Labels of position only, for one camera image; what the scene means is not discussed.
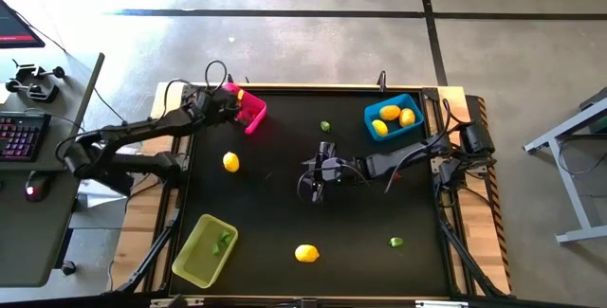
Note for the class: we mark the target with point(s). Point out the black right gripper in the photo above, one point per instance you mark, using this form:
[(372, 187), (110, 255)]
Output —
[(341, 168)]

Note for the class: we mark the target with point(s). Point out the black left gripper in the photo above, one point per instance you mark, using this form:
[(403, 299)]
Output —
[(219, 106)]

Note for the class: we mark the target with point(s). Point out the yellow lemon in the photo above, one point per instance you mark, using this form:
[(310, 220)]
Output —
[(307, 253), (390, 113), (380, 128), (407, 117), (231, 162)]

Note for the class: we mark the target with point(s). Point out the blue plastic basket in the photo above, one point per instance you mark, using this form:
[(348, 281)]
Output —
[(403, 132)]

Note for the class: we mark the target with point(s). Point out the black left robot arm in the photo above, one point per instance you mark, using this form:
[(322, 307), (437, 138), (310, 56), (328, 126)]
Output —
[(142, 127)]

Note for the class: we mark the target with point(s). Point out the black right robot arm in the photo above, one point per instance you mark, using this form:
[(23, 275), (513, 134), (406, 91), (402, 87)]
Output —
[(403, 156)]

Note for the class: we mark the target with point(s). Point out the pink plastic basket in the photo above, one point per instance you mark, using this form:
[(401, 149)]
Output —
[(256, 114)]

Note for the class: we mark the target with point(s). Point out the yellow tag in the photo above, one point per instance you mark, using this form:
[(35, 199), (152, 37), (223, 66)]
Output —
[(240, 94)]

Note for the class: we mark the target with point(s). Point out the black metal clip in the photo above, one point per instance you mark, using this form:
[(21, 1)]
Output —
[(381, 83)]

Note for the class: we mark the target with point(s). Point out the yellow-green plastic basket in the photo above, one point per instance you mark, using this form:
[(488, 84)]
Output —
[(199, 265)]

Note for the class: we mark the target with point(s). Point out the wooden workbench table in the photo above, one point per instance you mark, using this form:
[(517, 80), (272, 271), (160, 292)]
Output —
[(137, 222)]

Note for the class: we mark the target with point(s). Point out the hazard striped edge strip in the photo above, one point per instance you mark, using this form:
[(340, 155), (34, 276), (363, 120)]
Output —
[(498, 227)]

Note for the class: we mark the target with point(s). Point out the black computer mouse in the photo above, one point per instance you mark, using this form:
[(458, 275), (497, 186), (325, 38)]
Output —
[(38, 186)]

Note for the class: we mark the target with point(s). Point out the black backlit keyboard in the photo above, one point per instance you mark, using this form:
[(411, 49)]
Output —
[(21, 136)]

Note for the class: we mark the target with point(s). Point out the black round knob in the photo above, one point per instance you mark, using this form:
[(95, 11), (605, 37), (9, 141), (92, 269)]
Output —
[(68, 268)]

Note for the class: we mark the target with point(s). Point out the black computer monitor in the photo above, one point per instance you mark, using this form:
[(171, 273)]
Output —
[(14, 28)]

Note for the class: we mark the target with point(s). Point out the grey desk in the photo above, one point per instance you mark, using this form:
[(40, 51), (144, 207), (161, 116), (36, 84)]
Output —
[(28, 232)]

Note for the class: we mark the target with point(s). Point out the black diagonal frame strut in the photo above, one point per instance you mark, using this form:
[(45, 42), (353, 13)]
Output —
[(462, 256), (156, 251)]

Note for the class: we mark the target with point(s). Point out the silver metal bracket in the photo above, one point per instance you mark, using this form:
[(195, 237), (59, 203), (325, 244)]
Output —
[(441, 304), (175, 302)]

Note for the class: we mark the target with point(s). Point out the grey metal table frame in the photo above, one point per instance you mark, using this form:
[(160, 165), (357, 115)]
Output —
[(576, 194)]

